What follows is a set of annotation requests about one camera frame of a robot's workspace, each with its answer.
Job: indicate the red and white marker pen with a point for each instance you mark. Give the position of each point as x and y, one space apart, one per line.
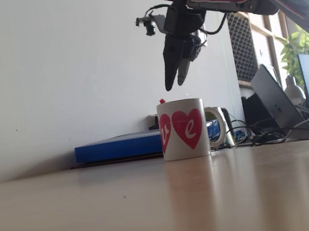
162 101

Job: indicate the grey laptop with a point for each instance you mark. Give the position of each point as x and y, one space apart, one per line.
277 97

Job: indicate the small gripper camera with mount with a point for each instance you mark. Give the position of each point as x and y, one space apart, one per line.
150 23

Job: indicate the black perforated panel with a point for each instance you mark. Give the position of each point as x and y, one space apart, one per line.
243 50

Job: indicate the blue folder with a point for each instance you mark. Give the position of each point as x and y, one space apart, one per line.
118 147

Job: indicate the green plant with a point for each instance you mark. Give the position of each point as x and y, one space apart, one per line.
295 45

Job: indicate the white desk lamp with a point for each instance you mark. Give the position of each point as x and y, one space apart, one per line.
295 91

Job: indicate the wooden window lattice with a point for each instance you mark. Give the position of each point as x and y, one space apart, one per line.
268 28

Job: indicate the small white wall frame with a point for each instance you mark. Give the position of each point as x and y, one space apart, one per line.
204 39

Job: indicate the white mug with pink hearts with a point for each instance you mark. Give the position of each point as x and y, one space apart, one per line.
184 128

